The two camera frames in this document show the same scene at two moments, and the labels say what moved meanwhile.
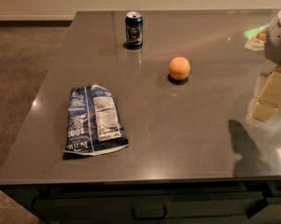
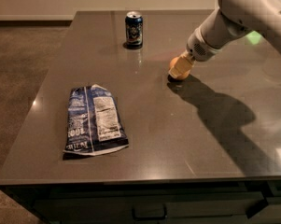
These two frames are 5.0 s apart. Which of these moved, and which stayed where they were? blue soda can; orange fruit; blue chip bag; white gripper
Moved: white gripper
Stayed: orange fruit; blue soda can; blue chip bag
